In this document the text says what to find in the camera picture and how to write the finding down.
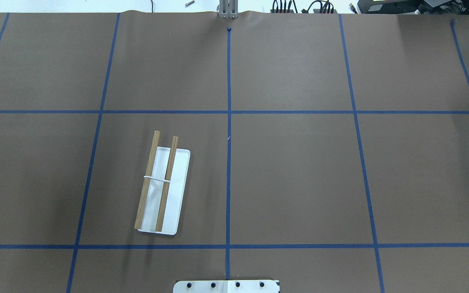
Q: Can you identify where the wooden rack bar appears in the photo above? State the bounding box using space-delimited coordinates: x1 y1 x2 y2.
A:
155 136 179 232
134 130 160 230

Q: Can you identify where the left wooden rack bar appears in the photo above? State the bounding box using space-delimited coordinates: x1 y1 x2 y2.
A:
134 130 160 230

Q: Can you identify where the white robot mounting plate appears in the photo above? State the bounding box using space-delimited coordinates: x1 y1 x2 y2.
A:
173 280 281 293

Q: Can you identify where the right wooden rack bar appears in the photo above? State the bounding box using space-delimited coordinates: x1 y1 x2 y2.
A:
155 136 179 232

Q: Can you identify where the white rack base tray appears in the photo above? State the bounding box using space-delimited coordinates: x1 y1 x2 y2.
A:
137 146 191 235

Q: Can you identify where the aluminium camera post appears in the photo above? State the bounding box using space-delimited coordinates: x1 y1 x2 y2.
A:
217 0 239 19

